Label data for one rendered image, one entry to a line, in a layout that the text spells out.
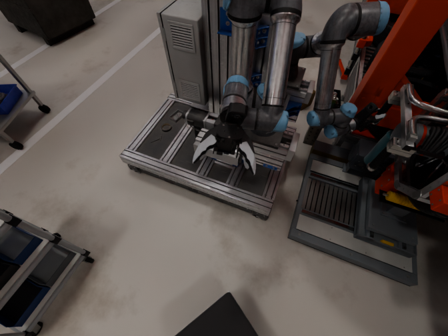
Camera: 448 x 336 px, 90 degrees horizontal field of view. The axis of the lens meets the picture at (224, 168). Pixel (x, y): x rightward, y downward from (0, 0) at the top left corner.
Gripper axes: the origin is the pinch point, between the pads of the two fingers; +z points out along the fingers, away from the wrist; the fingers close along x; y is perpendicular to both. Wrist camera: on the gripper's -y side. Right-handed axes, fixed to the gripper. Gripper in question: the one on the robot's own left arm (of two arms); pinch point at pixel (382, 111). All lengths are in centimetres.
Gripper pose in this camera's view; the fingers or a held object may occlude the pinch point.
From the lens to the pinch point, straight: 152.8
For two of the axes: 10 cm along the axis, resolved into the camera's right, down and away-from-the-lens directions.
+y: 0.0, 5.5, 8.4
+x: 3.8, 7.7, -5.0
